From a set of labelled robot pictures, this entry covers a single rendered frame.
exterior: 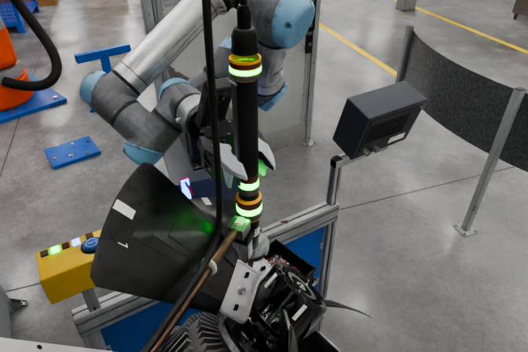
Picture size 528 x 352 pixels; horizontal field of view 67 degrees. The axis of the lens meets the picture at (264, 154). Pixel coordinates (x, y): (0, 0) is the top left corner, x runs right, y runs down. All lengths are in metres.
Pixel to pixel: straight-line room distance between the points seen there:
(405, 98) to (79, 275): 1.07
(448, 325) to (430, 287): 0.22
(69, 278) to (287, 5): 0.79
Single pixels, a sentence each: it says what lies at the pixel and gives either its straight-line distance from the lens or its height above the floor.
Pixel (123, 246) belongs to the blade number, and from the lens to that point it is 0.59.
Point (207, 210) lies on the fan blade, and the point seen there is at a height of 1.19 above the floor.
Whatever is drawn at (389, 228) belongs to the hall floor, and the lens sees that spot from 2.70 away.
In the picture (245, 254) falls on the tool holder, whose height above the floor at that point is 1.28.
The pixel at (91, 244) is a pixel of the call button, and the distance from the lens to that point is 1.09.
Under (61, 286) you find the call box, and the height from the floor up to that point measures 1.03.
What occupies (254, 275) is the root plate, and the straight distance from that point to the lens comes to 0.73.
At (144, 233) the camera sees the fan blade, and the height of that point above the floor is 1.40.
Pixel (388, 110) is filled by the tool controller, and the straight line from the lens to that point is 1.31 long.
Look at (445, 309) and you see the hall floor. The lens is 2.40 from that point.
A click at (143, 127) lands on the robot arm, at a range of 0.83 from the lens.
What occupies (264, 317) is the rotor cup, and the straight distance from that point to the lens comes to 0.72.
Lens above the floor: 1.82
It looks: 34 degrees down
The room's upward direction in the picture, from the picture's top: straight up
